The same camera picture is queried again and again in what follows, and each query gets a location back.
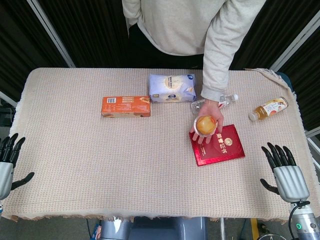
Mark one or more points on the red certificate book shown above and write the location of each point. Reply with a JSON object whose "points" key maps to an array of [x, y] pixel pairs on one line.
{"points": [[220, 152]]}

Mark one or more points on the orange biscuit box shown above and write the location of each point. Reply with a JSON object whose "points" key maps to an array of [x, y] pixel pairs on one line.
{"points": [[125, 106]]}

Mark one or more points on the orange jelly cup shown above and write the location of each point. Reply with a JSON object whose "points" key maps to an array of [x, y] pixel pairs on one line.
{"points": [[205, 125]]}

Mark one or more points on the robot right arm silver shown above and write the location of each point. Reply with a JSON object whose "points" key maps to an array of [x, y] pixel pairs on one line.
{"points": [[308, 222]]}

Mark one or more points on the person's left hand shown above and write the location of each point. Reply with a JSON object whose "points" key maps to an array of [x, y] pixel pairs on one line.
{"points": [[211, 108]]}

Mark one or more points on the person's left forearm grey sleeve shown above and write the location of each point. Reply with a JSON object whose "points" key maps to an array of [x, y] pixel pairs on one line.
{"points": [[217, 70]]}

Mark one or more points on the yellow tea bottle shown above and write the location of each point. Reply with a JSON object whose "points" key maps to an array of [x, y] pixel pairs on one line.
{"points": [[270, 107]]}

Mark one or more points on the person's torso grey sweater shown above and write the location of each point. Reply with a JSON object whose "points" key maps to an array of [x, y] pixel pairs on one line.
{"points": [[175, 22]]}

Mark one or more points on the beige woven tablecloth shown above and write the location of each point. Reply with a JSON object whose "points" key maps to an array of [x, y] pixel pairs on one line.
{"points": [[100, 162]]}

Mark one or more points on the pale blue tissue pack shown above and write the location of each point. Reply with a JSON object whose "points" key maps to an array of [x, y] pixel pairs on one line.
{"points": [[170, 87]]}

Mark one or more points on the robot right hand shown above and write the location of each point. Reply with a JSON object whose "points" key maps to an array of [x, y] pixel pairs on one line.
{"points": [[290, 180]]}

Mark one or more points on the clear plastic water bottle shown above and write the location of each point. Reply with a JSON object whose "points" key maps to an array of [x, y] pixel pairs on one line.
{"points": [[197, 105]]}

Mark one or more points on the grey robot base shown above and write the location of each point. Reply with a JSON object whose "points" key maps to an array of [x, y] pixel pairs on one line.
{"points": [[155, 228]]}

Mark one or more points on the dark pleated curtain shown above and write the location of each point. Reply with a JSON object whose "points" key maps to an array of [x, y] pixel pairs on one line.
{"points": [[282, 20], [17, 42], [92, 32]]}

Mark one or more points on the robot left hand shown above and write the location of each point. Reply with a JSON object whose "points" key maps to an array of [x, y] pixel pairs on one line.
{"points": [[5, 175]]}

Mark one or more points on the white metal frame post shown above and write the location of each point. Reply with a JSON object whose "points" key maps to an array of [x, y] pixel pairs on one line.
{"points": [[295, 42], [51, 32]]}

